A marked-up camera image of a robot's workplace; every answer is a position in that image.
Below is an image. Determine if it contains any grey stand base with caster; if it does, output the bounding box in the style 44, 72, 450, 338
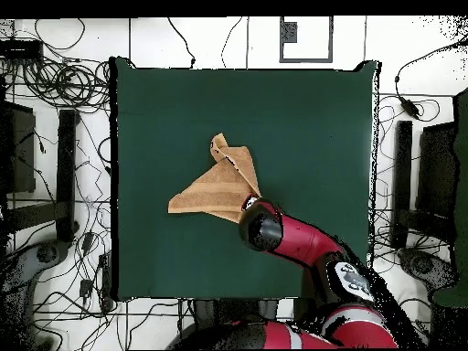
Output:
0, 239, 70, 350
396, 246, 460, 293

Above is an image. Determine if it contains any tan terry towel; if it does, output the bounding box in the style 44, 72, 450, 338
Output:
167, 132, 263, 225

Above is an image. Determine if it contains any black adapter cable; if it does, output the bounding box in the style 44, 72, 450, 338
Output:
393, 32, 468, 100

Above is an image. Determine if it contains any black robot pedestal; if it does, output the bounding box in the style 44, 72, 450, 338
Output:
180, 298, 293, 326

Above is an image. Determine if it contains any black power adapter brick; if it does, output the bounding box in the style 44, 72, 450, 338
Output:
399, 95, 420, 120

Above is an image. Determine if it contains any black equipment box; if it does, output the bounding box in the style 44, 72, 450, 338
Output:
415, 121, 458, 220
0, 101, 37, 194

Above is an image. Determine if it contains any grey square floor frame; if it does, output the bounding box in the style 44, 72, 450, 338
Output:
279, 16, 335, 64

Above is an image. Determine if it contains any dark green table cloth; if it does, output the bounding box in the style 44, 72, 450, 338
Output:
109, 56, 381, 303

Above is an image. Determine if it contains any dark grey square plate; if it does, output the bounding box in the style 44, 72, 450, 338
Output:
282, 20, 299, 44

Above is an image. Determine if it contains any long black power strip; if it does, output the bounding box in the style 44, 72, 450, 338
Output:
97, 251, 113, 314

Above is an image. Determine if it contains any coiled black cable bundle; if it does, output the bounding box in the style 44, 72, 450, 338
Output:
21, 58, 111, 110

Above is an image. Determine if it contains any black stand foot bar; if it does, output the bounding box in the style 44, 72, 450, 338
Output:
389, 120, 458, 250
5, 108, 80, 243

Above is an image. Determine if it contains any black cable with plug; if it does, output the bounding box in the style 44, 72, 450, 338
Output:
166, 16, 197, 69

